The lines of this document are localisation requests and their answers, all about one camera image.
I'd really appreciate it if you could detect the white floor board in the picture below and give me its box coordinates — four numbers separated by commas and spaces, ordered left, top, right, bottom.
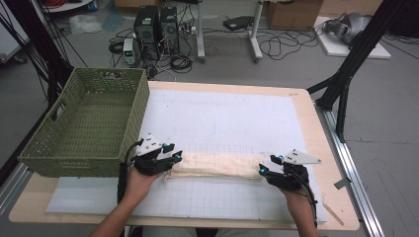
313, 15, 392, 60

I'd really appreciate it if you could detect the clear plastic bag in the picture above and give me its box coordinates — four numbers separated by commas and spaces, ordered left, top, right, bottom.
68, 14, 104, 36

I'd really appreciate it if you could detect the black computer tower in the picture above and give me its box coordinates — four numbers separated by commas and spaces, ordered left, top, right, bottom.
159, 5, 181, 54
132, 5, 161, 61

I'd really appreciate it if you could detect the left hand-held gripper black cable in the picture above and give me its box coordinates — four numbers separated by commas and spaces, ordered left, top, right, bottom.
117, 139, 145, 204

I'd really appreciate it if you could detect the grey headset device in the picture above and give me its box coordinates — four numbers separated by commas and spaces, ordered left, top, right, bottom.
323, 12, 371, 46

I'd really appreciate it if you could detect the aluminium rail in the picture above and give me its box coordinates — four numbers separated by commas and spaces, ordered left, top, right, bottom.
0, 162, 33, 216
314, 104, 385, 237

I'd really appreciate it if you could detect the black cable tangle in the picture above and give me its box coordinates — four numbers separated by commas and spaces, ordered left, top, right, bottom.
256, 28, 319, 62

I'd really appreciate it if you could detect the small white power supply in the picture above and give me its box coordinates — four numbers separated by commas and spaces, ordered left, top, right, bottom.
123, 38, 136, 66

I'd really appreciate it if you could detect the coiled black cable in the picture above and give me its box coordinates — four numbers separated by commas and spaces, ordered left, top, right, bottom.
168, 53, 194, 74

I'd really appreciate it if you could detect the hand-held gripper black cable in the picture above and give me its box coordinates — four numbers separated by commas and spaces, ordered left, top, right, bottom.
289, 170, 319, 229
117, 139, 145, 204

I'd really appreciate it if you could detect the person's left hand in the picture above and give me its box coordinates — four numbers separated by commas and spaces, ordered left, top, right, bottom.
124, 165, 163, 202

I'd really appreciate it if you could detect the black metal frame stand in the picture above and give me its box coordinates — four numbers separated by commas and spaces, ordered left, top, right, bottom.
306, 0, 408, 143

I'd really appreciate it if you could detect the black frame with cables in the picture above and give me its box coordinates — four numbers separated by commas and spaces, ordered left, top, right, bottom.
0, 0, 88, 108

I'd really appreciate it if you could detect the black cabinet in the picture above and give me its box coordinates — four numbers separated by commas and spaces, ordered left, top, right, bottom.
389, 0, 419, 38

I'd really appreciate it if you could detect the large open cardboard box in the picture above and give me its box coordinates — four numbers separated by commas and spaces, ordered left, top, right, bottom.
265, 0, 324, 32

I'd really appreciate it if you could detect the right hand-held gripper black cable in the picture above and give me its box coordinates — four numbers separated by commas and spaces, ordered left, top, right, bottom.
289, 170, 319, 229

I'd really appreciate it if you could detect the white table frame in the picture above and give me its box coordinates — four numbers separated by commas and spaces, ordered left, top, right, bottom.
195, 0, 265, 64

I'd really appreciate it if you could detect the flat black case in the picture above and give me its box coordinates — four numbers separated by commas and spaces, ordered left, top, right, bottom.
222, 15, 255, 32

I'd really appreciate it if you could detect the grey tape piece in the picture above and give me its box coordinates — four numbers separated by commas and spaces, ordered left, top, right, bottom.
333, 178, 353, 191

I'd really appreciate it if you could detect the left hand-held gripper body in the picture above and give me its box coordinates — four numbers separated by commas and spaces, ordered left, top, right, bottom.
132, 132, 176, 177

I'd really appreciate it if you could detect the green woven basket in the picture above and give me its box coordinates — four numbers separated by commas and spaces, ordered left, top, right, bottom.
17, 66, 151, 179

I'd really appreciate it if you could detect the white grid mat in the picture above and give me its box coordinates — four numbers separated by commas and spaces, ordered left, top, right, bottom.
45, 88, 328, 223

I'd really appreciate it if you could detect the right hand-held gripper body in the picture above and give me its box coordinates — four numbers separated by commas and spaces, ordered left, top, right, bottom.
263, 148, 323, 193

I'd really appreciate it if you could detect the round white table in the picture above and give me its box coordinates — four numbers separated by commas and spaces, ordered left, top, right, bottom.
42, 0, 94, 14

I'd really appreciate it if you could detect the cream printed cloth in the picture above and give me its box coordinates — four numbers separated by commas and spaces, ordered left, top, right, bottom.
164, 151, 267, 181

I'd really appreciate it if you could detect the wooden stick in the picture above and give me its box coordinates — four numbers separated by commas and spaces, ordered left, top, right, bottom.
321, 200, 346, 227

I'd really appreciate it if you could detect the beige wooden cabinet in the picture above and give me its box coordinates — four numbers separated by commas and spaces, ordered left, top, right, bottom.
319, 0, 384, 18

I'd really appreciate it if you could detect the person's right hand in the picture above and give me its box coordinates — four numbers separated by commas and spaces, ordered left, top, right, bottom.
281, 185, 313, 206

